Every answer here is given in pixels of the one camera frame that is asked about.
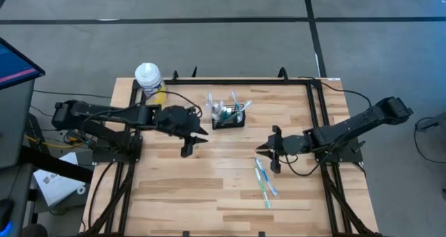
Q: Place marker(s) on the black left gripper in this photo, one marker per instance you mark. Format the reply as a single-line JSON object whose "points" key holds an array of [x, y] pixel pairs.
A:
{"points": [[188, 148]]}

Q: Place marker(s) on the blue screen computer monitor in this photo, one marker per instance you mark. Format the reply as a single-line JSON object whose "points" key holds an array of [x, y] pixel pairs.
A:
{"points": [[14, 66]]}

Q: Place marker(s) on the blue toothbrush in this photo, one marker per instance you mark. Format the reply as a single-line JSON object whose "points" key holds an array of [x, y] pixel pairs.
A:
{"points": [[266, 177], [246, 104], [239, 117]]}

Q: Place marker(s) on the grey desk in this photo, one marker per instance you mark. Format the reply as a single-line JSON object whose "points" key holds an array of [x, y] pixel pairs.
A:
{"points": [[19, 202]]}

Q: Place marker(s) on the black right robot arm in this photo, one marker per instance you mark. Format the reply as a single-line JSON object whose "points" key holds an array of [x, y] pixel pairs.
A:
{"points": [[352, 123]]}

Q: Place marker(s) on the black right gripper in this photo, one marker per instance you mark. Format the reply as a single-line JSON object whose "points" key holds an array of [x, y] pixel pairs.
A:
{"points": [[277, 146]]}

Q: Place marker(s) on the white printed booklet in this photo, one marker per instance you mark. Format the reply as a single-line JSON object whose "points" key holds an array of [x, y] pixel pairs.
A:
{"points": [[55, 186]]}

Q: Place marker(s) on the black rounded object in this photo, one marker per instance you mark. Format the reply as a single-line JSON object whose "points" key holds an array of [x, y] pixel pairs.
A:
{"points": [[5, 212]]}

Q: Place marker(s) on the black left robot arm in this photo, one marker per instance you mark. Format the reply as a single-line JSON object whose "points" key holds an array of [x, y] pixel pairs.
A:
{"points": [[115, 115]]}

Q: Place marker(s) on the dark grey floor object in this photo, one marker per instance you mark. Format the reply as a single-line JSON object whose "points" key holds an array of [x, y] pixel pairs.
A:
{"points": [[435, 122]]}

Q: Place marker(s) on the black aluminium table frame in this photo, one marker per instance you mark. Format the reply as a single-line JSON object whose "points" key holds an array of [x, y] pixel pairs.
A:
{"points": [[244, 81]]}

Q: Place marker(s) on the grey equipment cabinet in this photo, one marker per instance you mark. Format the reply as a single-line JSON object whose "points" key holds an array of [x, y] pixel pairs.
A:
{"points": [[15, 125]]}

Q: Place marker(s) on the white sticker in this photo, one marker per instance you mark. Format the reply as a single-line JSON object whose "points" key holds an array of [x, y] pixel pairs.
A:
{"points": [[334, 79]]}

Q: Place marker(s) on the yellow Lysol wipes canister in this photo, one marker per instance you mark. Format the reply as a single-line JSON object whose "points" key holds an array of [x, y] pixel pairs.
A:
{"points": [[148, 75]]}

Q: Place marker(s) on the black desk leg bar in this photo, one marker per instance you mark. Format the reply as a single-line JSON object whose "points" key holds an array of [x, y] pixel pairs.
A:
{"points": [[52, 164]]}

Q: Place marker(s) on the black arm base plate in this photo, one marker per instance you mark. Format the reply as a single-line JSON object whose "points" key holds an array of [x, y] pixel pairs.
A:
{"points": [[104, 157], [352, 157]]}

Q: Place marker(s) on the small white tape roll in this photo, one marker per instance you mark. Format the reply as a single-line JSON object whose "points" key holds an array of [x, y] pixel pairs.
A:
{"points": [[78, 190]]}

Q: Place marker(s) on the person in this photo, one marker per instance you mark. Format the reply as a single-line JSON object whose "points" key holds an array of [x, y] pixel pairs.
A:
{"points": [[34, 231]]}

